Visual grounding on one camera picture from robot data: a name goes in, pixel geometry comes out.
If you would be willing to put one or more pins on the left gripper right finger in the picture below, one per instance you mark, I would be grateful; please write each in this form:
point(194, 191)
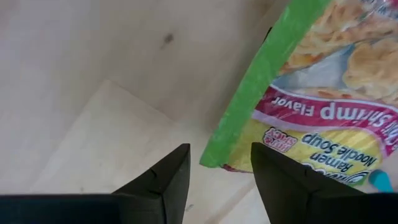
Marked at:
point(280, 189)

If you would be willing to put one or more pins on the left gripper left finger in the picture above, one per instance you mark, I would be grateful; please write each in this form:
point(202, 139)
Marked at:
point(174, 183)

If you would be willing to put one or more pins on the lime shrimp ramen packet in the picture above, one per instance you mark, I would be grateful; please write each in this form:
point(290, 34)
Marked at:
point(311, 93)

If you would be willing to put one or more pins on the teal silicone spatula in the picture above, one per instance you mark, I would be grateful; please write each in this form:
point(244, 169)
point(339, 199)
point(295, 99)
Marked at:
point(381, 182)

